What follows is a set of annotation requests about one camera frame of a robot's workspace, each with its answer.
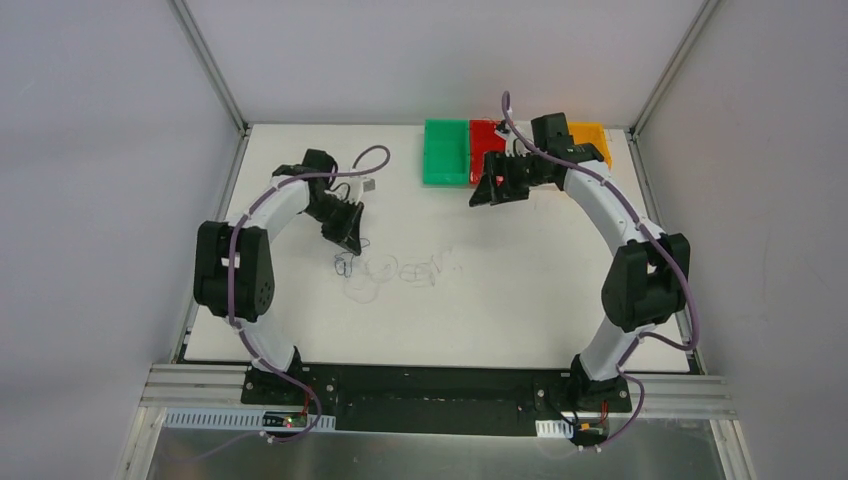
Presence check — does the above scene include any right white cable duct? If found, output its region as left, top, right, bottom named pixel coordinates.
left=535, top=420, right=574, bottom=439

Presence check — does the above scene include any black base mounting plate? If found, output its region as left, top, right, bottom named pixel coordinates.
left=241, top=363, right=632, bottom=437

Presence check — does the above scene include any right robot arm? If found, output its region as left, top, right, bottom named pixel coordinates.
left=469, top=113, right=691, bottom=410

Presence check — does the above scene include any white cable duct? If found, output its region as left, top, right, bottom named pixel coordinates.
left=163, top=408, right=336, bottom=433
left=535, top=420, right=574, bottom=439

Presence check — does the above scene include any yellow plastic bin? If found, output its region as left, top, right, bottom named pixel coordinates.
left=567, top=121, right=613, bottom=169

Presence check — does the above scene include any red plastic bin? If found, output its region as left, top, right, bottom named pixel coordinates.
left=469, top=119, right=506, bottom=185

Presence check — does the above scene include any left white cable duct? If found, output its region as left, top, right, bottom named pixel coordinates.
left=163, top=408, right=336, bottom=433

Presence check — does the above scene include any white thin cable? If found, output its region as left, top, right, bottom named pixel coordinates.
left=343, top=248, right=455, bottom=306

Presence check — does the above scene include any green plastic bin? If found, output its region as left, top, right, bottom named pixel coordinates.
left=422, top=119, right=471, bottom=186

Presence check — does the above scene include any aluminium front frame rail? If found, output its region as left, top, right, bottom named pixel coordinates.
left=140, top=363, right=738, bottom=420

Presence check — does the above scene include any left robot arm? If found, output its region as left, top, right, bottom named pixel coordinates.
left=193, top=149, right=364, bottom=405

